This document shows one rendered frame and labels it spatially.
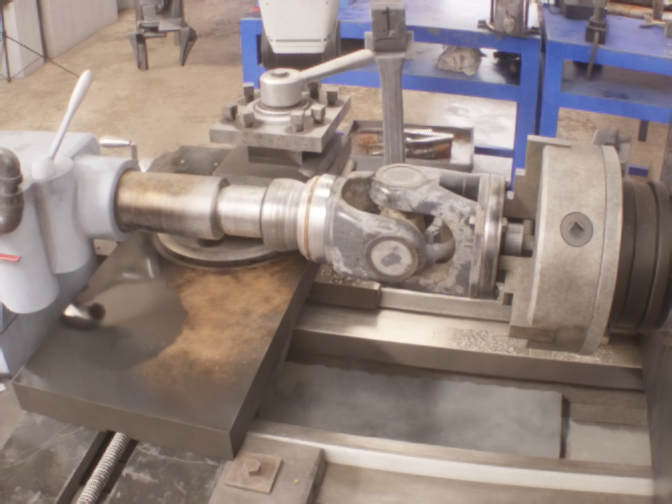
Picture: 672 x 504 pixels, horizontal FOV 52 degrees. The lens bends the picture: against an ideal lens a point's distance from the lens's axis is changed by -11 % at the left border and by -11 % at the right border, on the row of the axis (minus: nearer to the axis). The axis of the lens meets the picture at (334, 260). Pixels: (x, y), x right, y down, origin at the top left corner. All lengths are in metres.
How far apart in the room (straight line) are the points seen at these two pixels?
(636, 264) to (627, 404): 0.47
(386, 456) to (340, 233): 0.28
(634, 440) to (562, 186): 0.54
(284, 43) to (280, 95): 0.99
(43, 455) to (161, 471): 0.16
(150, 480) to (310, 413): 0.37
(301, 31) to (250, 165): 0.97
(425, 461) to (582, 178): 0.40
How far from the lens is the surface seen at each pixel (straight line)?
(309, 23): 2.05
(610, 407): 1.27
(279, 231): 0.91
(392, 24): 1.66
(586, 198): 0.81
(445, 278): 0.90
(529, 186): 0.88
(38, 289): 1.02
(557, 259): 0.79
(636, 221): 0.85
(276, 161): 1.12
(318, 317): 1.19
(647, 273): 0.85
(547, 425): 1.19
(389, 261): 0.86
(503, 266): 0.87
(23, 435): 1.02
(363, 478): 0.95
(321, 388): 1.23
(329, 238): 0.88
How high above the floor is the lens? 1.56
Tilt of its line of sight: 33 degrees down
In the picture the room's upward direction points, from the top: 1 degrees counter-clockwise
